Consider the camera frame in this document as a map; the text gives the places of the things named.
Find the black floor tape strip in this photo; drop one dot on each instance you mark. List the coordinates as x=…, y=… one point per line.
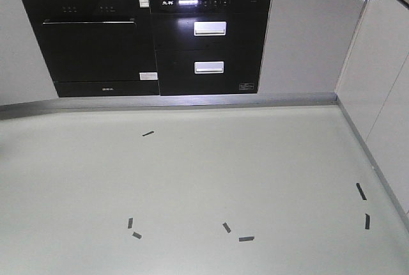
x=245, y=239
x=361, y=191
x=367, y=221
x=226, y=227

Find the grey left cabinet door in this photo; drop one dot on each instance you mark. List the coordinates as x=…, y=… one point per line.
x=24, y=74

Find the black disinfection cabinet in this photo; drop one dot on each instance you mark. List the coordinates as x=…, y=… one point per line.
x=177, y=49

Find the grey side cabinet door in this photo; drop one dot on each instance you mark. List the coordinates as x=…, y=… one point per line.
x=374, y=89

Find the silver upper drawer handle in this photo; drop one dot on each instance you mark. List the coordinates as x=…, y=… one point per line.
x=210, y=28

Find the silver drawer handle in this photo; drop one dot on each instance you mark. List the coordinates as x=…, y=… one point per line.
x=209, y=67
x=210, y=28

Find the silver lower drawer handle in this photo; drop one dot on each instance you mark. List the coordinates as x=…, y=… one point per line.
x=209, y=67

